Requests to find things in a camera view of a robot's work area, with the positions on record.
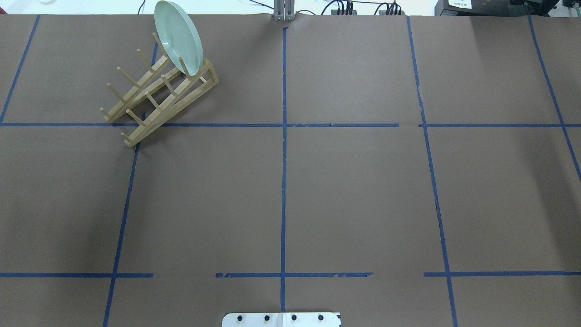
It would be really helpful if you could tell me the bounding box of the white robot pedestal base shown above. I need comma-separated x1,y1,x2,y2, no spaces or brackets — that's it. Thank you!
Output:
222,312,342,327

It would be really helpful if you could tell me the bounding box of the light green plate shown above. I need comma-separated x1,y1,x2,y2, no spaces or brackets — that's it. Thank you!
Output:
154,0,205,76

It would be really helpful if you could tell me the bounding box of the wooden dish rack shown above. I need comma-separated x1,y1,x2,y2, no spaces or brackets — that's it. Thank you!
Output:
99,50,219,147

